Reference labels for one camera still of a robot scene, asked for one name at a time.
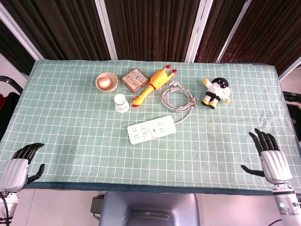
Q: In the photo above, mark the white paper cup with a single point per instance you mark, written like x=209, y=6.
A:
x=121, y=103

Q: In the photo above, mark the black chair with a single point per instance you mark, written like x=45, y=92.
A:
x=295, y=113
x=10, y=108

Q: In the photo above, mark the grey robot torso base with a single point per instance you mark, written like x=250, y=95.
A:
x=150, y=207

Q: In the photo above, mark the beige bowl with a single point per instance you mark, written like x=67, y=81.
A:
x=113, y=86

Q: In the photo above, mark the brown card box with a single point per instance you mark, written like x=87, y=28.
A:
x=134, y=79

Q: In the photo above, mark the white power strip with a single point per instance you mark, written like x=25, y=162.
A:
x=141, y=133

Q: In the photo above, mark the dark folding screen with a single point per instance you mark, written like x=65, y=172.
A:
x=152, y=28

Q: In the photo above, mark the green checked tablecloth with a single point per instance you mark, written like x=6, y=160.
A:
x=70, y=131

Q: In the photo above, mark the yellow rubber chicken toy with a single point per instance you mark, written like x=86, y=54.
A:
x=157, y=81

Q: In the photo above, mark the black white plush doll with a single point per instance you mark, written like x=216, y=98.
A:
x=217, y=93

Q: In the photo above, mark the white plug adapter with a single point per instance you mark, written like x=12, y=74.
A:
x=154, y=133

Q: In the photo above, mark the black box under table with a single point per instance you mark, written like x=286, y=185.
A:
x=96, y=204

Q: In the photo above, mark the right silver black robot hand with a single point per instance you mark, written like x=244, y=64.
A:
x=275, y=164

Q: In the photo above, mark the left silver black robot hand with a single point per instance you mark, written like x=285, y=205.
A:
x=14, y=171

